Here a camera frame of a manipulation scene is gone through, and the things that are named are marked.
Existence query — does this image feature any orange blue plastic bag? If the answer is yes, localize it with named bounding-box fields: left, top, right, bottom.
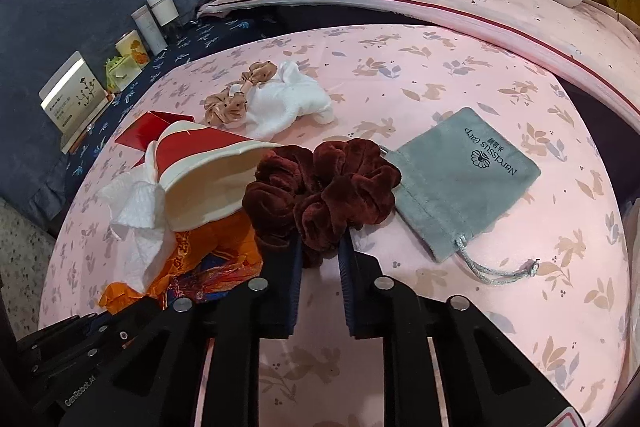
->
left=98, top=210, right=262, bottom=314

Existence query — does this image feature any dark red velvet scrunchie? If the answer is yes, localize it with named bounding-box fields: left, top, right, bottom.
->
left=242, top=139, right=401, bottom=268

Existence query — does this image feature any red white paper cup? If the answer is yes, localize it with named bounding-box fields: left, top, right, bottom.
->
left=153, top=120, right=277, bottom=232

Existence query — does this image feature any white paper towel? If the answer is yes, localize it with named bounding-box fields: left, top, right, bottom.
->
left=99, top=140, right=176, bottom=294

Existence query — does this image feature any white bunny cloth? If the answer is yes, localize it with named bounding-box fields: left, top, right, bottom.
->
left=226, top=61, right=334, bottom=141

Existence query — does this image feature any beige satin scrunchie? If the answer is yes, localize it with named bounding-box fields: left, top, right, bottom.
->
left=202, top=61, right=278, bottom=130

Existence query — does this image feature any red folded envelope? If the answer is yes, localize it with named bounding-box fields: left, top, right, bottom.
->
left=115, top=110, right=194, bottom=173

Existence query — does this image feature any white floral card stand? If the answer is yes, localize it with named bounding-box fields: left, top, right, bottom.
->
left=39, top=51, right=111, bottom=154

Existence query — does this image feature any green white small box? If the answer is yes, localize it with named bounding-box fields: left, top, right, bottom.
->
left=105, top=55, right=142, bottom=93

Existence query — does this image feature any navy floral cloth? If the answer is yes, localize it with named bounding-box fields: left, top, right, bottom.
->
left=65, top=16, right=264, bottom=204

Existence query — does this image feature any yellow orange small box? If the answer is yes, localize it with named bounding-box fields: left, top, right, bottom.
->
left=115, top=30, right=150, bottom=68

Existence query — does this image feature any white cosmetic jar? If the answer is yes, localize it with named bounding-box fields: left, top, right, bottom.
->
left=146, top=0, right=179, bottom=27

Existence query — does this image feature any pale pink dotted cushion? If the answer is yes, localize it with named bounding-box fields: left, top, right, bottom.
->
left=198, top=0, right=640, bottom=128

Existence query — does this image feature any grey drawstring pouch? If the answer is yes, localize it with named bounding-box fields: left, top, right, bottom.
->
left=385, top=107, right=540, bottom=285

